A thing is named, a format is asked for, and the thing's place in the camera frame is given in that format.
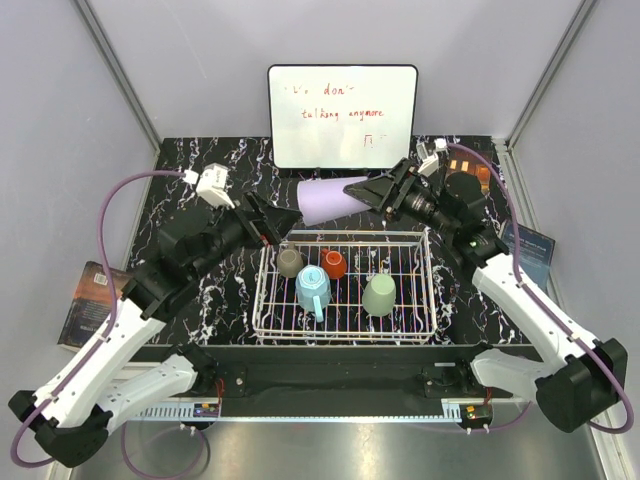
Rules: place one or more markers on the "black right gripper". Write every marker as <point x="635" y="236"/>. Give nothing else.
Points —
<point x="376" y="191"/>

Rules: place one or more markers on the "white whiteboard with red writing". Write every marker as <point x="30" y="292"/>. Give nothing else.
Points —
<point x="341" y="116"/>

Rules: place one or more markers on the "lilac plastic cup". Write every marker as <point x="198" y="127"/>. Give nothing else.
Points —
<point x="324" y="200"/>

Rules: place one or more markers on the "dark orange window book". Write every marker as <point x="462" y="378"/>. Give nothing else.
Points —
<point x="460" y="161"/>

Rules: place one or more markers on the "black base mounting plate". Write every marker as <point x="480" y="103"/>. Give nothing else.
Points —
<point x="338" y="382"/>

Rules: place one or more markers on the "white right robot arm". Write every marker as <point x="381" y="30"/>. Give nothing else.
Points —
<point x="577" y="376"/>

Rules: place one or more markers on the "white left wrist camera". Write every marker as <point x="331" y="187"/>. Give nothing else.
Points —
<point x="211" y="185"/>

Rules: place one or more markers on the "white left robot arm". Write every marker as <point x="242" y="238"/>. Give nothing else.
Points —
<point x="73" y="415"/>

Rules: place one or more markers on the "white wire dish rack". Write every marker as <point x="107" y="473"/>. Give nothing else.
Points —
<point x="403" y="255"/>

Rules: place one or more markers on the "light green cup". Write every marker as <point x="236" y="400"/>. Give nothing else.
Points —
<point x="379" y="295"/>

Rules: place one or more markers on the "beige ceramic mug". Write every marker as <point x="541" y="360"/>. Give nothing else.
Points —
<point x="289" y="262"/>

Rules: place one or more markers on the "white slotted cable duct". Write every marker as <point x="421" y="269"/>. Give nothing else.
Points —
<point x="181" y="411"/>

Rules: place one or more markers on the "blue paperback book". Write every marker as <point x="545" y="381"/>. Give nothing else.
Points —
<point x="536" y="253"/>

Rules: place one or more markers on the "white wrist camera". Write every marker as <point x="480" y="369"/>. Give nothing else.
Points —
<point x="428" y="154"/>
<point x="211" y="185"/>

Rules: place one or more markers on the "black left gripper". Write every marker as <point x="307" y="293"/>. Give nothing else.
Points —
<point x="270" y="223"/>

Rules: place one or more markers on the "dark sunset paperback book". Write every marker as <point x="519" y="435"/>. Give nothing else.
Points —
<point x="90" y="306"/>

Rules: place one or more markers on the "light blue mug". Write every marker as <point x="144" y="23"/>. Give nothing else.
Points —
<point x="313" y="292"/>

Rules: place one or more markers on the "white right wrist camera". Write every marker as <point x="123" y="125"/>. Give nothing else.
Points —
<point x="428" y="154"/>

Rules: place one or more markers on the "red orange mug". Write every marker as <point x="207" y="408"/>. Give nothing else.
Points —
<point x="334" y="263"/>

